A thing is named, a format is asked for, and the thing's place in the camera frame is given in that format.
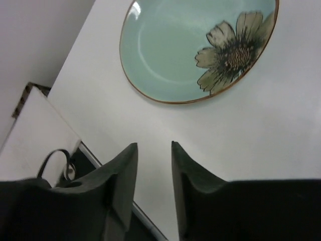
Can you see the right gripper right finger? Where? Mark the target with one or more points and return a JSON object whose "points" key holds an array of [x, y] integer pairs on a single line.
{"points": [[210, 208]]}

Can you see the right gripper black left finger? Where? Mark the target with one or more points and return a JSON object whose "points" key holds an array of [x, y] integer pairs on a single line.
{"points": [[96, 206]]}

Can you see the green flower plate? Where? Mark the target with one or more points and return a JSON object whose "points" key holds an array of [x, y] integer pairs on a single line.
{"points": [[185, 51]]}

